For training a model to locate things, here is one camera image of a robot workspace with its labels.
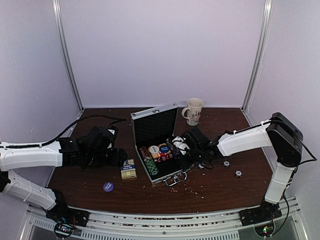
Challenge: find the white dealer button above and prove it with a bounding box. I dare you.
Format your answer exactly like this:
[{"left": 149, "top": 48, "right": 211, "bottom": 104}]
[{"left": 148, "top": 145, "right": 160, "bottom": 154}]

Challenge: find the red dice set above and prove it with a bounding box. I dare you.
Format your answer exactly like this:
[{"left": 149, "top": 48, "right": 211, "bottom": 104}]
[{"left": 154, "top": 154, "right": 173, "bottom": 163}]

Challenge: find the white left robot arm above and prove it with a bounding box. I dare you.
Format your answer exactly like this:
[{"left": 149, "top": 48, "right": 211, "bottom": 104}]
[{"left": 0, "top": 115, "right": 127, "bottom": 222}]

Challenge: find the aluminium front rail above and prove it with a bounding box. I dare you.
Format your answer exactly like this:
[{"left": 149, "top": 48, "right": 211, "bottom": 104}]
[{"left": 24, "top": 196, "right": 301, "bottom": 240}]

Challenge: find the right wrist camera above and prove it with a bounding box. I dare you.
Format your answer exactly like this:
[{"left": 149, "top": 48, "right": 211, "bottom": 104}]
[{"left": 181, "top": 127, "right": 210, "bottom": 151}]

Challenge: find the left aluminium frame post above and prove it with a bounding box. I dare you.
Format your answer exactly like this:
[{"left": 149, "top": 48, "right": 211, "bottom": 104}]
[{"left": 52, "top": 0, "right": 84, "bottom": 113}]

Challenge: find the right circuit board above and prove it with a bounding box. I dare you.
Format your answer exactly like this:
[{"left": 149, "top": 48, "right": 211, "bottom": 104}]
[{"left": 254, "top": 223, "right": 275, "bottom": 238}]

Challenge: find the brown chip stack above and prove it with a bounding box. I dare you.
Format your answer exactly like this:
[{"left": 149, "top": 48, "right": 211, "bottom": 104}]
[{"left": 139, "top": 146, "right": 152, "bottom": 160}]

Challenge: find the blue Texas Hold'em card box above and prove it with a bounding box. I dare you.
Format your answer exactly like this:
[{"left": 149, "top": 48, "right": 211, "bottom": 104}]
[{"left": 120, "top": 159, "right": 137, "bottom": 180}]

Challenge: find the right aluminium frame post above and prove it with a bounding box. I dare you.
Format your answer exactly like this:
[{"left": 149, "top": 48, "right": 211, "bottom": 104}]
[{"left": 241, "top": 0, "right": 274, "bottom": 115}]

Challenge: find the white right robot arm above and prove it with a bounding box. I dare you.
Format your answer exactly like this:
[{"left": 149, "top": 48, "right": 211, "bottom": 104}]
[{"left": 182, "top": 112, "right": 317, "bottom": 221}]

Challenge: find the purple chip stack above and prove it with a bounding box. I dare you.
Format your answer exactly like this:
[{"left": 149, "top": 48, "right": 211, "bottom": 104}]
[{"left": 172, "top": 148, "right": 181, "bottom": 157}]

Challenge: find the aluminium frame post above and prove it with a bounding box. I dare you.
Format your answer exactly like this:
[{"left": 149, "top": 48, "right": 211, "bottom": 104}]
[
  {"left": 241, "top": 0, "right": 274, "bottom": 115},
  {"left": 52, "top": 0, "right": 84, "bottom": 113}
]

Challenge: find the purple poker chip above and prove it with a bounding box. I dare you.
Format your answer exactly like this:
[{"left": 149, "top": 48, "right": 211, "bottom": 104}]
[
  {"left": 234, "top": 170, "right": 243, "bottom": 178},
  {"left": 197, "top": 163, "right": 206, "bottom": 170},
  {"left": 222, "top": 160, "right": 231, "bottom": 168}
]

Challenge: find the blue small blind button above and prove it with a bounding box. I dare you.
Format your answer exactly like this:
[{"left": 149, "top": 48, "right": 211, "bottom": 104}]
[{"left": 159, "top": 147, "right": 171, "bottom": 154}]

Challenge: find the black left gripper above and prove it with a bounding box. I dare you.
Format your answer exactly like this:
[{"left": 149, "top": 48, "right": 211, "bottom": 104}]
[{"left": 85, "top": 147, "right": 127, "bottom": 167}]

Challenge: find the blue beige chip stack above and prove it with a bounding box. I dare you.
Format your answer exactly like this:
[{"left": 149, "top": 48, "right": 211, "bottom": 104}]
[{"left": 166, "top": 138, "right": 176, "bottom": 151}]

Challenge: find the aluminium poker case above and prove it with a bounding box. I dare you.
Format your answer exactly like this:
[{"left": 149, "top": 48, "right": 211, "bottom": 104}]
[{"left": 130, "top": 102, "right": 194, "bottom": 187}]

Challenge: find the cream ceramic mug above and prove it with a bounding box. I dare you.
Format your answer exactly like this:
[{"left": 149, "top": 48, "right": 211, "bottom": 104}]
[{"left": 181, "top": 98, "right": 204, "bottom": 126}]

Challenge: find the red card box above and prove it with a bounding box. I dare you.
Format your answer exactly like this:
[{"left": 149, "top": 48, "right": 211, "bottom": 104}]
[{"left": 149, "top": 151, "right": 171, "bottom": 159}]

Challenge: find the purple round button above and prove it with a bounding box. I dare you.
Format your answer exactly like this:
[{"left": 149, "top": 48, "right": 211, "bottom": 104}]
[{"left": 103, "top": 182, "right": 114, "bottom": 193}]

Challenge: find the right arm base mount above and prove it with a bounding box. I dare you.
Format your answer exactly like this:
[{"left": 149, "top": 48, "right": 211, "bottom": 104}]
[{"left": 238, "top": 206, "right": 282, "bottom": 227}]

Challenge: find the green chip stack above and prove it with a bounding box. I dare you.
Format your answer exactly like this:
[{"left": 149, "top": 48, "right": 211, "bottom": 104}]
[{"left": 144, "top": 158, "right": 159, "bottom": 176}]

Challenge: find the circuit board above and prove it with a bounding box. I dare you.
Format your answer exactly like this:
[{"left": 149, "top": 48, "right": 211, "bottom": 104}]
[
  {"left": 254, "top": 223, "right": 275, "bottom": 238},
  {"left": 53, "top": 223, "right": 76, "bottom": 239}
]

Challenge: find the left circuit board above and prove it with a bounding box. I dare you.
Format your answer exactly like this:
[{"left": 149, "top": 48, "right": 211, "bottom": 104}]
[{"left": 53, "top": 223, "right": 76, "bottom": 239}]

